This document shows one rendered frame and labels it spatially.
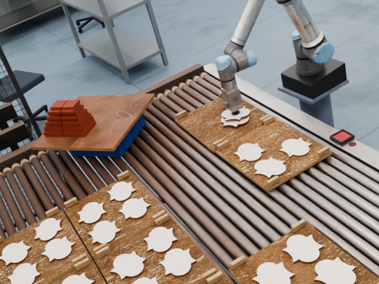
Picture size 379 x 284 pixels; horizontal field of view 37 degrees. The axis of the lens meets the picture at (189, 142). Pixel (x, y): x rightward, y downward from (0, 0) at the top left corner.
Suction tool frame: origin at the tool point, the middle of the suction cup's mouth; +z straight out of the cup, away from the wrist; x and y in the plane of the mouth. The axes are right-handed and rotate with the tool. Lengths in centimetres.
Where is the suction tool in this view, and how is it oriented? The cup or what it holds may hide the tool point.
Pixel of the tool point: (236, 114)
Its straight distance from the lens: 279.6
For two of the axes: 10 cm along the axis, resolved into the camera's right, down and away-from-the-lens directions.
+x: 8.9, -4.0, 2.1
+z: 2.4, 8.1, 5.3
